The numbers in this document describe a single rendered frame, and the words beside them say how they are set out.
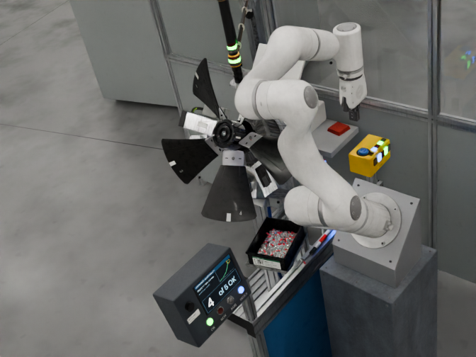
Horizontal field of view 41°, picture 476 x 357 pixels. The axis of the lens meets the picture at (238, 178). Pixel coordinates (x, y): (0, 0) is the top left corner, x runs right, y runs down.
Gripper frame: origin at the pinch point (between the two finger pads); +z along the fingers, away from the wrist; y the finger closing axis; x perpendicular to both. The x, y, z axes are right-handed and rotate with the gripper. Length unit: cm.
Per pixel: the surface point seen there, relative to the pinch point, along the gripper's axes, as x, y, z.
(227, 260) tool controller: 11, -60, 20
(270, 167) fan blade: 34.3, -7.9, 27.7
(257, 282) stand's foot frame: 80, 13, 135
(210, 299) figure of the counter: 10, -72, 25
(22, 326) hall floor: 185, -75, 143
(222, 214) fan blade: 52, -22, 48
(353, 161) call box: 16.5, 21.3, 39.0
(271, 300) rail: 13, -43, 57
